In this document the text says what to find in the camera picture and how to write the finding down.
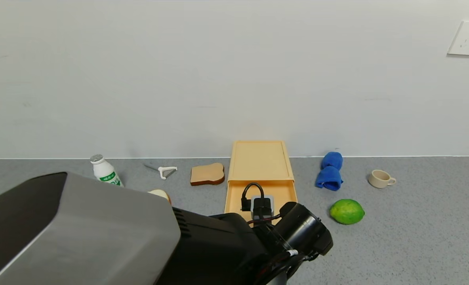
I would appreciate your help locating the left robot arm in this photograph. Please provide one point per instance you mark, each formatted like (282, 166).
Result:
(80, 229)

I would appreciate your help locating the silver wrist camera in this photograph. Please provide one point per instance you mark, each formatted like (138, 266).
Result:
(253, 205)

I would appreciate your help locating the white wall outlet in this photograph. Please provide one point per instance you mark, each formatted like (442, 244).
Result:
(468, 38)

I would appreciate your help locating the white peeler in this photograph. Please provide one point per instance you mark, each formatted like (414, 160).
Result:
(163, 170)

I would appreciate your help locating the white bread slice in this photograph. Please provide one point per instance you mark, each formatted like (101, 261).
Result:
(160, 194)

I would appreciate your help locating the beige cup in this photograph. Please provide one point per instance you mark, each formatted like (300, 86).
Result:
(379, 179)

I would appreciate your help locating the brown toast slice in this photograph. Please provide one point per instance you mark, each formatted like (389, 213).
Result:
(207, 174)

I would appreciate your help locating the white milk bottle green label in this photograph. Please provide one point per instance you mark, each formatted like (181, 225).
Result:
(104, 172)

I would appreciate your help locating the green lime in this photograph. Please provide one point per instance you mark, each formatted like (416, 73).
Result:
(346, 211)

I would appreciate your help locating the blue cloth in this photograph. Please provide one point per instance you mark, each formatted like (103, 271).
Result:
(329, 176)

